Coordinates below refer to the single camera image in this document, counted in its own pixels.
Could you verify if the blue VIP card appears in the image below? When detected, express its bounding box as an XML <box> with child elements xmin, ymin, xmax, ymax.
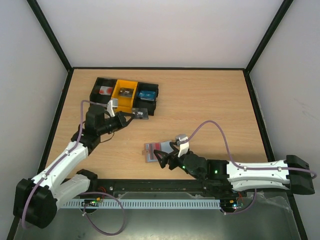
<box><xmin>138</xmin><ymin>90</ymin><xmax>156</xmax><ymax>101</ymax></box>

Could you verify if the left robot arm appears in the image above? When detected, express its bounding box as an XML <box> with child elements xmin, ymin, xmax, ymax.
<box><xmin>13</xmin><ymin>103</ymin><xmax>135</xmax><ymax>229</ymax></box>

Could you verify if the black stripe back card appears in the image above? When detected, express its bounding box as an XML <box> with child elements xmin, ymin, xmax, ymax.
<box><xmin>132</xmin><ymin>107</ymin><xmax>149</xmax><ymax>120</ymax></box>

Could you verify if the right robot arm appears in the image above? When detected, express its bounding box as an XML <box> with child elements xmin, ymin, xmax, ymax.
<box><xmin>153</xmin><ymin>142</ymin><xmax>315</xmax><ymax>198</ymax></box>

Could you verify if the metal front plate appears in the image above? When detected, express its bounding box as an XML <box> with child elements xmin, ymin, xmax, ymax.
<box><xmin>14</xmin><ymin>192</ymin><xmax>300</xmax><ymax>240</ymax></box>

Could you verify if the left black bin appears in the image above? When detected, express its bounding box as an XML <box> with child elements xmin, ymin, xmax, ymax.
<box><xmin>89</xmin><ymin>77</ymin><xmax>117</xmax><ymax>104</ymax></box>

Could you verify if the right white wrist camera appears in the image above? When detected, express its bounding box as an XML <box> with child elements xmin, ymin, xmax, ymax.
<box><xmin>175</xmin><ymin>134</ymin><xmax>190</xmax><ymax>158</ymax></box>

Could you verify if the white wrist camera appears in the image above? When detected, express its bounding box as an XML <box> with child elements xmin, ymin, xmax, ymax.
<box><xmin>106</xmin><ymin>98</ymin><xmax>118</xmax><ymax>117</ymax></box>
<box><xmin>175</xmin><ymin>134</ymin><xmax>190</xmax><ymax>158</ymax></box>

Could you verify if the black VIP logo card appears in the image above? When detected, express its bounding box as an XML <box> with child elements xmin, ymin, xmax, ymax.
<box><xmin>118</xmin><ymin>87</ymin><xmax>134</xmax><ymax>98</ymax></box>

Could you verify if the black bin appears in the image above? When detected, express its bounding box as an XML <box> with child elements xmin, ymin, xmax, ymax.
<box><xmin>89</xmin><ymin>77</ymin><xmax>117</xmax><ymax>104</ymax></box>
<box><xmin>132</xmin><ymin>82</ymin><xmax>159</xmax><ymax>116</ymax></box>

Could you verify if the light blue cable duct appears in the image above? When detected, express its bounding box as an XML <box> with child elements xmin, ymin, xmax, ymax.
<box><xmin>61</xmin><ymin>199</ymin><xmax>221</xmax><ymax>210</ymax></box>

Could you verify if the black aluminium frame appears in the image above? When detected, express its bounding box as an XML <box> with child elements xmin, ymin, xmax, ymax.
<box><xmin>0</xmin><ymin>0</ymin><xmax>320</xmax><ymax>240</ymax></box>

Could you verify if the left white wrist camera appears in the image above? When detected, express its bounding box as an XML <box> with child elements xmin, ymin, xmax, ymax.
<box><xmin>106</xmin><ymin>98</ymin><xmax>118</xmax><ymax>117</ymax></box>

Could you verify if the white red holder card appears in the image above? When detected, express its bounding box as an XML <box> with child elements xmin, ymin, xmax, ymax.
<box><xmin>144</xmin><ymin>142</ymin><xmax>161</xmax><ymax>162</ymax></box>

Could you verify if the right black bin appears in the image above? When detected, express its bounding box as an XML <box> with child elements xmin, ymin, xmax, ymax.
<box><xmin>132</xmin><ymin>82</ymin><xmax>159</xmax><ymax>116</ymax></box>

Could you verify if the yellow bin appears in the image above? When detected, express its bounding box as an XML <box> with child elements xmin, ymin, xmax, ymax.
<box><xmin>111</xmin><ymin>79</ymin><xmax>138</xmax><ymax>114</ymax></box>

